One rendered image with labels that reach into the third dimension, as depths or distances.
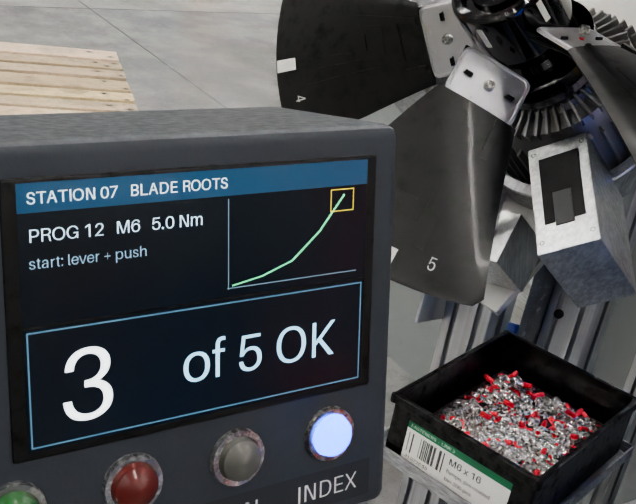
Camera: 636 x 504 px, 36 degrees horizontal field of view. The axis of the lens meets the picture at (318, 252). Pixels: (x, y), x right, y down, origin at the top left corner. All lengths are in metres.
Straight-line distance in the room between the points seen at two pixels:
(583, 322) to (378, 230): 1.14
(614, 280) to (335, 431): 0.73
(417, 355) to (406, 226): 1.49
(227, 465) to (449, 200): 0.69
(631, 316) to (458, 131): 0.99
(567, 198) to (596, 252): 0.07
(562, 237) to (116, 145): 0.77
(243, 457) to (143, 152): 0.14
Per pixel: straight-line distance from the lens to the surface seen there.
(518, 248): 1.21
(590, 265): 1.13
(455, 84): 1.14
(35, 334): 0.39
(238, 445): 0.44
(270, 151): 0.42
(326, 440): 0.46
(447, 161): 1.10
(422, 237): 1.07
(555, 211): 1.12
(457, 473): 0.94
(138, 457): 0.42
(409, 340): 2.56
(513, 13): 1.11
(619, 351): 2.07
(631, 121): 0.98
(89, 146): 0.38
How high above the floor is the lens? 1.39
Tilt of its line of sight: 25 degrees down
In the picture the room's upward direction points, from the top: 11 degrees clockwise
